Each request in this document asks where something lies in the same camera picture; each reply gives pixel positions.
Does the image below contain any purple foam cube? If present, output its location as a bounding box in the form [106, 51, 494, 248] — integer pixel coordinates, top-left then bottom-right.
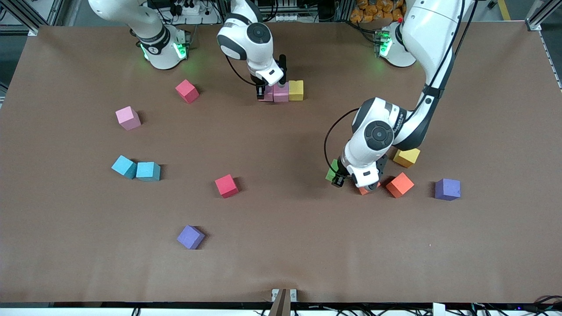
[177, 225, 206, 250]
[435, 178, 461, 201]

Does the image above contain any orange packaged goods pile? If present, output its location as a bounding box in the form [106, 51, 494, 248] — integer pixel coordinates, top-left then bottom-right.
[350, 0, 407, 22]

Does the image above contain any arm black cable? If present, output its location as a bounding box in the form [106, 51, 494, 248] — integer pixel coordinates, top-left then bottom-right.
[324, 108, 363, 177]
[225, 55, 264, 87]

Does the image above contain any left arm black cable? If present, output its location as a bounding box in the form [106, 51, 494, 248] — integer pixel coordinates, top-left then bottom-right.
[324, 108, 363, 177]

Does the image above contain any green foam cube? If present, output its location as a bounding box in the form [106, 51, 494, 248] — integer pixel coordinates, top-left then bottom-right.
[325, 159, 341, 182]

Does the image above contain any brown paper table cover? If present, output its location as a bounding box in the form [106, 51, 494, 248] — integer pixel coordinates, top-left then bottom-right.
[0, 21, 562, 304]

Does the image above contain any white equipment rack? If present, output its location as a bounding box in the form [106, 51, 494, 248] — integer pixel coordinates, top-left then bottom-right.
[263, 0, 304, 22]

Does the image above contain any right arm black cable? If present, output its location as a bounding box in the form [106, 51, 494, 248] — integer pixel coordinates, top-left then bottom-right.
[225, 55, 264, 87]

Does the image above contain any red foam cube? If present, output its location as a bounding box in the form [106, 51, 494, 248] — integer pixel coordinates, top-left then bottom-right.
[175, 79, 200, 104]
[215, 174, 240, 199]

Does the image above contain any small metal bracket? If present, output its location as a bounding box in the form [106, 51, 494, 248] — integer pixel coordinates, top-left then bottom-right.
[271, 288, 298, 302]

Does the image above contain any white power strip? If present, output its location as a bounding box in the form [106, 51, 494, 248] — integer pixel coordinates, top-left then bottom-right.
[169, 2, 207, 17]

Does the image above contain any cyan foam cube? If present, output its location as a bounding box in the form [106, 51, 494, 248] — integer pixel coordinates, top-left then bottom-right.
[111, 155, 138, 180]
[136, 162, 161, 182]

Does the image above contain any black table edge rail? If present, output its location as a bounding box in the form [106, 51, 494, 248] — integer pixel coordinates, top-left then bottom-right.
[0, 301, 562, 309]

